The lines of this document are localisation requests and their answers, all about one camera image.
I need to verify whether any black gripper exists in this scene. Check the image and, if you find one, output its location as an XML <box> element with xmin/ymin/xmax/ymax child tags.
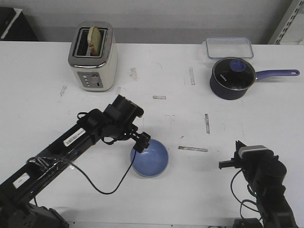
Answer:
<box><xmin>101</xmin><ymin>95</ymin><xmax>151</xmax><ymax>153</ymax></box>
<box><xmin>218</xmin><ymin>140</ymin><xmax>279</xmax><ymax>181</ymax></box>

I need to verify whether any blue bowl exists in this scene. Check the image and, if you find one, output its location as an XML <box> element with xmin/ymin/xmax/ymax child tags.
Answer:
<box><xmin>130</xmin><ymin>139</ymin><xmax>169</xmax><ymax>177</ymax></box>

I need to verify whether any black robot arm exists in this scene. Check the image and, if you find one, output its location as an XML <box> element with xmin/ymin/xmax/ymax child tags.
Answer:
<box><xmin>0</xmin><ymin>95</ymin><xmax>151</xmax><ymax>228</ymax></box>
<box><xmin>218</xmin><ymin>141</ymin><xmax>297</xmax><ymax>228</ymax></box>

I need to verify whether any dark blue saucepan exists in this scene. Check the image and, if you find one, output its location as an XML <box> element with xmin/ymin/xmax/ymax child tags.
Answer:
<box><xmin>209</xmin><ymin>57</ymin><xmax>300</xmax><ymax>100</ymax></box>

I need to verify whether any glass pot lid blue knob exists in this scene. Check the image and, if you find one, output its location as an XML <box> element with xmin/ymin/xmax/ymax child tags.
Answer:
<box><xmin>211</xmin><ymin>57</ymin><xmax>256</xmax><ymax>91</ymax></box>

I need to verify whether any cream and steel toaster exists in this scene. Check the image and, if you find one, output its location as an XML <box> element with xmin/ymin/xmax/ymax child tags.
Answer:
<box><xmin>68</xmin><ymin>21</ymin><xmax>118</xmax><ymax>92</ymax></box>

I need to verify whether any clear plastic food container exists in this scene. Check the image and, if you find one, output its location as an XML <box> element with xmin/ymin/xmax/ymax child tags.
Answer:
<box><xmin>202</xmin><ymin>37</ymin><xmax>254</xmax><ymax>59</ymax></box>

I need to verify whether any toast slice in toaster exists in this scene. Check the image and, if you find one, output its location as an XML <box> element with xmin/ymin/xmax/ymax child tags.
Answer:
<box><xmin>87</xmin><ymin>26</ymin><xmax>102</xmax><ymax>56</ymax></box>

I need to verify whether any black box in background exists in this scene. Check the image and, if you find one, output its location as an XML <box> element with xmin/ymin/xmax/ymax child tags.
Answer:
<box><xmin>0</xmin><ymin>7</ymin><xmax>39</xmax><ymax>41</ymax></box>

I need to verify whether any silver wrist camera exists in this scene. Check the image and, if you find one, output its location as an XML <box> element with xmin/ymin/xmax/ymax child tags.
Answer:
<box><xmin>238</xmin><ymin>145</ymin><xmax>274</xmax><ymax>159</ymax></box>

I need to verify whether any black camera cable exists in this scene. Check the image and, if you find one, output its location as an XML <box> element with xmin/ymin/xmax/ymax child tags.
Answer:
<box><xmin>230</xmin><ymin>167</ymin><xmax>262</xmax><ymax>220</ymax></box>
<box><xmin>27</xmin><ymin>133</ymin><xmax>143</xmax><ymax>195</ymax></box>

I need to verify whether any white metal shelf rail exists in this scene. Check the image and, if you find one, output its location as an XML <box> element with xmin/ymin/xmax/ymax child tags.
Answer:
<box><xmin>268</xmin><ymin>0</ymin><xmax>304</xmax><ymax>45</ymax></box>

